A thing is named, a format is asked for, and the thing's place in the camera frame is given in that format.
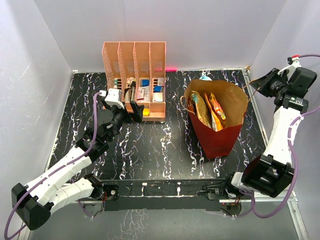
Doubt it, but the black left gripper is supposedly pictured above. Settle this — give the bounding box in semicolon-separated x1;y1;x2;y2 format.
102;98;144;142

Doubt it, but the red brown paper bag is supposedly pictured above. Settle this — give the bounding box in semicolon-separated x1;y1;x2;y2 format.
180;79;251;159

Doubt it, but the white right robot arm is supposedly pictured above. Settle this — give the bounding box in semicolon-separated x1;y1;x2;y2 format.
222;66;317;199

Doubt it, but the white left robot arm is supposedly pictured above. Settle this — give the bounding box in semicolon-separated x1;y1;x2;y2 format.
11;101;144;231

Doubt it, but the yellow grey stamp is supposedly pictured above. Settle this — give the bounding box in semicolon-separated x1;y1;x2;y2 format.
143;107;150;117

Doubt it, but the grey black stapler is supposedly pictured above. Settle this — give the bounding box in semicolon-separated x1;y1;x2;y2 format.
124;81;136;102

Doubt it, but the white red label packet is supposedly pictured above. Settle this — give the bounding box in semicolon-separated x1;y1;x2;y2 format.
136;86;150;102

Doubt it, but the white flat box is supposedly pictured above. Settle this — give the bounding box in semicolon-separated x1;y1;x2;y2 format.
152;92;164;103

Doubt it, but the blue grey eraser back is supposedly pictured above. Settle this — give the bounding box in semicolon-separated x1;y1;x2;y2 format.
140;78;150;87

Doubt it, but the blue grey eraser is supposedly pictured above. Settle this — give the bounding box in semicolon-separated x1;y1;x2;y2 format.
140;78;150;87
153;85;164;93

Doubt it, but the white glue stick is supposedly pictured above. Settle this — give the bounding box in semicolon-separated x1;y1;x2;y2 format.
114;78;118;89

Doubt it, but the blue grey eraser right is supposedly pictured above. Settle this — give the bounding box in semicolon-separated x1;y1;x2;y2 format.
153;85;164;93

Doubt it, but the white red small box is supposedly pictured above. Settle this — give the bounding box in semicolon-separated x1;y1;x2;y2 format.
157;77;165;86

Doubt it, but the peach plastic desk organizer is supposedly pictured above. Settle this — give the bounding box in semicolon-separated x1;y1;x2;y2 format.
102;41;166;122

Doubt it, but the orange snack packet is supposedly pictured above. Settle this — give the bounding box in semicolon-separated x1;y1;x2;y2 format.
204;93;226;132

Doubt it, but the blue white packaged item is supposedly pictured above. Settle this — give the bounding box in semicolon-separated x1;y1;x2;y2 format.
199;75;212;81

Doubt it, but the gold snack packet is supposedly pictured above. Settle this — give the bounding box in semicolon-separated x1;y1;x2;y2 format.
187;90;212;129

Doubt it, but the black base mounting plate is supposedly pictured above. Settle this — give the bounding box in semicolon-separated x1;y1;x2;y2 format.
102;179;239;211

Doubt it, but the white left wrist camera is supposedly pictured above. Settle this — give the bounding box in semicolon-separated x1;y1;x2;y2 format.
99;88;125;109

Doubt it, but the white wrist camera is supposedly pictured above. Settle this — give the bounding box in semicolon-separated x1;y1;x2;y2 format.
99;88;125;109
277;54;301;79

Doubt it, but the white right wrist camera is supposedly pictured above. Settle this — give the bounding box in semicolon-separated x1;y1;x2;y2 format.
277;54;301;79

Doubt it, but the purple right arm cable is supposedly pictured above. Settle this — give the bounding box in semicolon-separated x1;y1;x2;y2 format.
239;53;320;219

